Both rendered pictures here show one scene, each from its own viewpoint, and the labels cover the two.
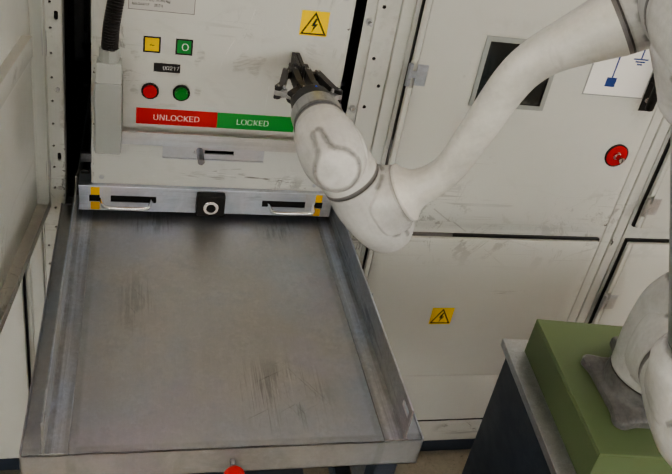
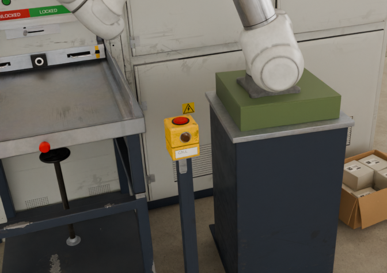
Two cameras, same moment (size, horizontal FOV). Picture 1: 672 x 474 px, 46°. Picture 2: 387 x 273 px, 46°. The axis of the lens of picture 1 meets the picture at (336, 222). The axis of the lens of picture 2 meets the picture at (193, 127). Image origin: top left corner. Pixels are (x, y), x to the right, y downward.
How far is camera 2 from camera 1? 0.67 m
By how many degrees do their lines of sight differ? 6
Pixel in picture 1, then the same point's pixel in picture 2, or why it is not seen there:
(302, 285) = (88, 82)
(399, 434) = (131, 116)
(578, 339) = (236, 75)
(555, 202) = (226, 29)
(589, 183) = not seen: hidden behind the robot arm
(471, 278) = (197, 82)
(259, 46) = not seen: outside the picture
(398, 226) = (110, 18)
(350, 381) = (108, 105)
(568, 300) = not seen: hidden behind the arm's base
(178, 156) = (15, 37)
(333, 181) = not seen: outside the picture
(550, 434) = (226, 117)
